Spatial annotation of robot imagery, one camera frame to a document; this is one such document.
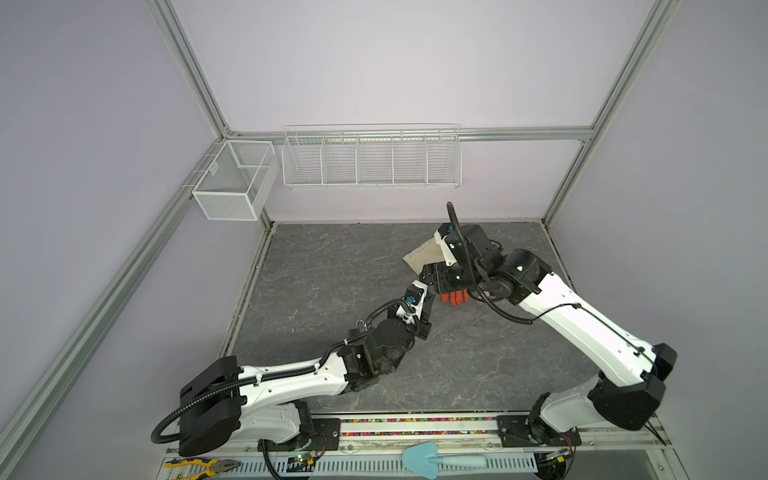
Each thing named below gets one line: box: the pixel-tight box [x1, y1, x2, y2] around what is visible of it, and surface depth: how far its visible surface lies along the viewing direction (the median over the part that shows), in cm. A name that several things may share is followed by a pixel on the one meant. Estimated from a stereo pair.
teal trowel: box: [402, 442, 488, 480], surface depth 71 cm
